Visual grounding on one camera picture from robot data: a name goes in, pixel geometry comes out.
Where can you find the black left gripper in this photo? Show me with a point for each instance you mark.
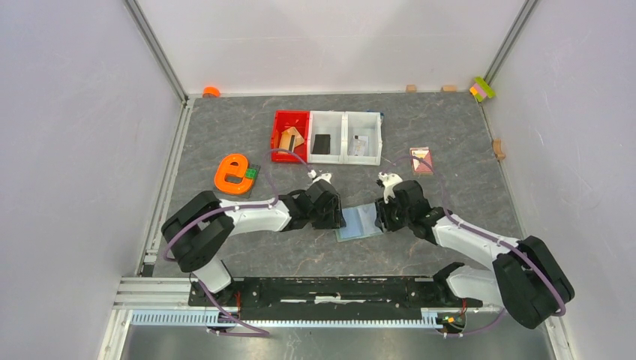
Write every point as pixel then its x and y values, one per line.
pixel 335 220

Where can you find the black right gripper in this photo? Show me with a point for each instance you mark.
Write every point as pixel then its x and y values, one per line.
pixel 382 215

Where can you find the silver credit card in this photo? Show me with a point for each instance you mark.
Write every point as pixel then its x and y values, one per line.
pixel 358 146

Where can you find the gold credit card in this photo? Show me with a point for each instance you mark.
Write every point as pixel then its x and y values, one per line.
pixel 287 140
pixel 299 138

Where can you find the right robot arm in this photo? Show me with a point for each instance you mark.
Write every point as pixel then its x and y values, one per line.
pixel 521 276

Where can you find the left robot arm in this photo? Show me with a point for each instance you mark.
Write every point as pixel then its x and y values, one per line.
pixel 197 231

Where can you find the red playing card box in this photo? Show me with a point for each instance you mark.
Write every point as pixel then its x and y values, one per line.
pixel 422 163

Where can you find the black card in bin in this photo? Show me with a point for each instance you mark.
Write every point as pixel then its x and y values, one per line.
pixel 321 144

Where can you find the white bin right compartment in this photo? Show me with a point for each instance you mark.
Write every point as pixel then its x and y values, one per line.
pixel 363 123

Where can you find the white bin compartment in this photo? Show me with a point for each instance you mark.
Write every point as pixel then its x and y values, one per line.
pixel 330 122
pixel 363 123

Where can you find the white bin left compartment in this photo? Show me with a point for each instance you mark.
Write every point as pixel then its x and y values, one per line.
pixel 330 122

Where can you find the green toy brick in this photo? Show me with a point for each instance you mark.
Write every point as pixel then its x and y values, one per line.
pixel 251 173

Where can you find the red plastic bin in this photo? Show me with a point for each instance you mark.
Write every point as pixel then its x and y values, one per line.
pixel 282 120

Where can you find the orange curved toy track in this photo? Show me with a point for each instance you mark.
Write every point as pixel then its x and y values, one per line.
pixel 229 177

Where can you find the wooden arch block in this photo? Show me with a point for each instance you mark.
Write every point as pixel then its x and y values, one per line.
pixel 497 146

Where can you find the multicolour toy brick stack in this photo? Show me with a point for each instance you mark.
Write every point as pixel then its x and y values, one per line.
pixel 480 90

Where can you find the orange tape roll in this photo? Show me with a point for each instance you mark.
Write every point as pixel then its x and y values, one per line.
pixel 211 92

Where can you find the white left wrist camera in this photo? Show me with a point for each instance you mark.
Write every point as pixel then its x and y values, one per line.
pixel 319 176

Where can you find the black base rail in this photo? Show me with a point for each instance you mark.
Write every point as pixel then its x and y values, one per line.
pixel 409 291

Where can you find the grey studded base plate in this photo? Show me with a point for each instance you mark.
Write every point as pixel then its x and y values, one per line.
pixel 249 192

